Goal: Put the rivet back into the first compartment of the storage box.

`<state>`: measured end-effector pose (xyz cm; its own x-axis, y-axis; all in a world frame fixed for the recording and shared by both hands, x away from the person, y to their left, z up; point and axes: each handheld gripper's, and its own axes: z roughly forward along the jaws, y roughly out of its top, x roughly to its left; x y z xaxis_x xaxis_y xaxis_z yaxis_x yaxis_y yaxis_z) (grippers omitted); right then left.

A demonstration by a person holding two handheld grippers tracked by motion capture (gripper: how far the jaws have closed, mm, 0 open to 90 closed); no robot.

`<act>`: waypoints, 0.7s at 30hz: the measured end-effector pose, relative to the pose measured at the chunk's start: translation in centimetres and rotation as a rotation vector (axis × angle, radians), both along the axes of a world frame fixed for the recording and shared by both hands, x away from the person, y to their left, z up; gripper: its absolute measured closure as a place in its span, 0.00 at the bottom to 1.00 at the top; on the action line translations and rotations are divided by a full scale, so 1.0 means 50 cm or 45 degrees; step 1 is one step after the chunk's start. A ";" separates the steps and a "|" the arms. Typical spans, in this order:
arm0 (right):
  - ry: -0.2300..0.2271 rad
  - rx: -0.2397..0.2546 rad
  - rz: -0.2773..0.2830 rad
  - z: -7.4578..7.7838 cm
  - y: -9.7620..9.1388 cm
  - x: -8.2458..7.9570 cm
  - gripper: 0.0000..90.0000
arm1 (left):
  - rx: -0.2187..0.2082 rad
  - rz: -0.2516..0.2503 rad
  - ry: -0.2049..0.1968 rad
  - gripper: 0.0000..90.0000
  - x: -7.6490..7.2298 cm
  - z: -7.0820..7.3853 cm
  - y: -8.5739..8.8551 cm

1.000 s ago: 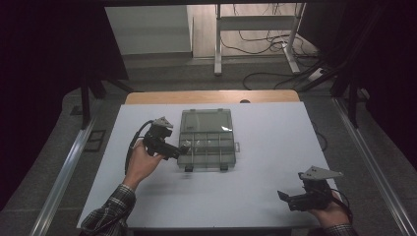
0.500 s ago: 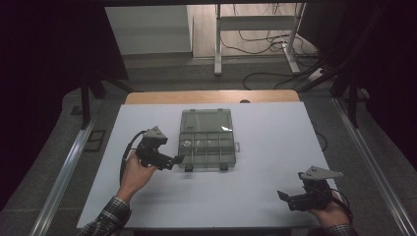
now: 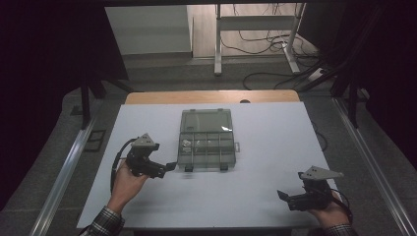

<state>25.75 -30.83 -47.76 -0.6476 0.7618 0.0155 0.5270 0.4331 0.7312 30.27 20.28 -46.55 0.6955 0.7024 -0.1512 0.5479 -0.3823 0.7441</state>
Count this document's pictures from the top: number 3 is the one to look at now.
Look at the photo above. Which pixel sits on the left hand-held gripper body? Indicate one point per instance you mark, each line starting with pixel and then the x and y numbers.
pixel 142 160

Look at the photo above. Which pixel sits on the aluminium rail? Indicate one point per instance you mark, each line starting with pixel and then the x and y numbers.
pixel 62 177
pixel 370 164

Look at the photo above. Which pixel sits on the person's right hand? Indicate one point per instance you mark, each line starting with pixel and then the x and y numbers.
pixel 329 214

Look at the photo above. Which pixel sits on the black metal stand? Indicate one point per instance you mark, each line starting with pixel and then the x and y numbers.
pixel 90 95
pixel 352 98

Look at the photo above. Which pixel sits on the heap of silver screws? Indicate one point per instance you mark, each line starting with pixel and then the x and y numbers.
pixel 186 146

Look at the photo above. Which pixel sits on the white table board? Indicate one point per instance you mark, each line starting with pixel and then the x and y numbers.
pixel 249 183

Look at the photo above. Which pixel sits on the plaid sleeve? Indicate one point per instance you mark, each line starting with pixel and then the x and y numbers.
pixel 105 223
pixel 341 230

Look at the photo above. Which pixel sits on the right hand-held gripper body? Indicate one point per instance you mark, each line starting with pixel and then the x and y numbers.
pixel 313 196

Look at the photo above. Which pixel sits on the plaid left sleeve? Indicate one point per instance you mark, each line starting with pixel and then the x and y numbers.
pixel 105 223

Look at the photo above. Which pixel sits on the dark floor plate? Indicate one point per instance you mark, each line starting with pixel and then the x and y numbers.
pixel 95 140

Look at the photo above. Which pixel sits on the white cabinet panel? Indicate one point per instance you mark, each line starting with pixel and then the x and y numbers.
pixel 147 29

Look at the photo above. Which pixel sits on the clear plastic compartment box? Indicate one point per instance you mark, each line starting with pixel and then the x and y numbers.
pixel 206 144

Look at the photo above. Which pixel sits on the wooden table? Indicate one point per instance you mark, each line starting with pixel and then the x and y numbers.
pixel 196 97

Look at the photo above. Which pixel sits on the person's left hand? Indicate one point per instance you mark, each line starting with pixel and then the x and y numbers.
pixel 126 188

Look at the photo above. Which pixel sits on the white power strip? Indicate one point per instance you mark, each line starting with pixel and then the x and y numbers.
pixel 316 74

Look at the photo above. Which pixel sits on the plaid right sleeve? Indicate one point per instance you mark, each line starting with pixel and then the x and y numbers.
pixel 341 230

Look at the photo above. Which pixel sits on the white metal desk frame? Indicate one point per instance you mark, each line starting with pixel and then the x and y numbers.
pixel 255 23

